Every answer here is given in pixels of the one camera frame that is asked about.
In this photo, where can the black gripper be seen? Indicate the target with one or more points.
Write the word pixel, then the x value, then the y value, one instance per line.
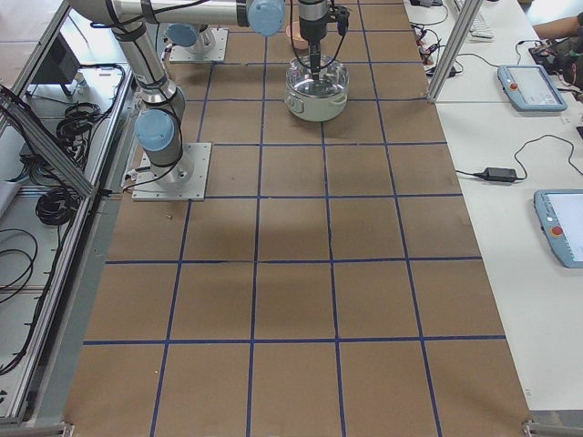
pixel 311 24

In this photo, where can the glass pot lid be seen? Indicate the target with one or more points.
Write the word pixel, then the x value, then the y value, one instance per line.
pixel 317 77

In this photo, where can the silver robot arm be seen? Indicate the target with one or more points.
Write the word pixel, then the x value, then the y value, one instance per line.
pixel 245 47
pixel 158 129

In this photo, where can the person forearm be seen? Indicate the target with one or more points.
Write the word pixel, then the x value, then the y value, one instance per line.
pixel 561 28

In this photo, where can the pale green electric pot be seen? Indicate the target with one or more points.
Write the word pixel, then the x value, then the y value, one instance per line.
pixel 317 100

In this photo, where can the pink bowl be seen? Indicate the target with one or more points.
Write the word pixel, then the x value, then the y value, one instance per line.
pixel 293 32

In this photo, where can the white keyboard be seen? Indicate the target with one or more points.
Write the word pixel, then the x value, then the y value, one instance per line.
pixel 480 30

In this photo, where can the far blue teach pendant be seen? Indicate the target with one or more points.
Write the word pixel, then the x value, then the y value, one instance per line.
pixel 530 89

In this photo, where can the blue teach pendant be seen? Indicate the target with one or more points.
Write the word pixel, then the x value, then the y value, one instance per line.
pixel 560 215
pixel 530 89

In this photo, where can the black power adapter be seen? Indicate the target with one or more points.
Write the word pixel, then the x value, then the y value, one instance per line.
pixel 506 175

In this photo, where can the brown grid table mat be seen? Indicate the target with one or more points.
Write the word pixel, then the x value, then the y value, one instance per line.
pixel 329 284

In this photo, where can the near blue teach pendant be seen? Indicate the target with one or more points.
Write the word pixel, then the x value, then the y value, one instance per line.
pixel 560 215

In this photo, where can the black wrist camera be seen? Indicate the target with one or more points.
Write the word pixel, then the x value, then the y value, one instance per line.
pixel 340 15

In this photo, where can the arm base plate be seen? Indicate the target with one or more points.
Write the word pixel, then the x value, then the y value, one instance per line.
pixel 187 180
pixel 191 46

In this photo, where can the aluminium frame post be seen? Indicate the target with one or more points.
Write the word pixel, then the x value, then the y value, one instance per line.
pixel 454 43

